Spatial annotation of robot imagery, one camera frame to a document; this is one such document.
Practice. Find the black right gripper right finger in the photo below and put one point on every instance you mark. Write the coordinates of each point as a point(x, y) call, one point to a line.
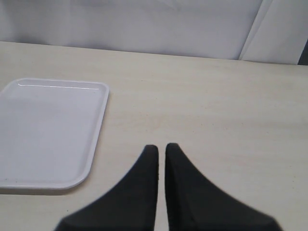
point(196, 204)

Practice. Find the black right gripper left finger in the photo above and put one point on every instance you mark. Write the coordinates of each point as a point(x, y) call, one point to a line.
point(128, 206)

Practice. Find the white plastic tray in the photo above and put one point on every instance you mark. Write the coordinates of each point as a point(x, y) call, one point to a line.
point(48, 132)

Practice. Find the white backdrop curtain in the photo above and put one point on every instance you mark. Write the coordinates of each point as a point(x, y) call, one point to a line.
point(268, 31)

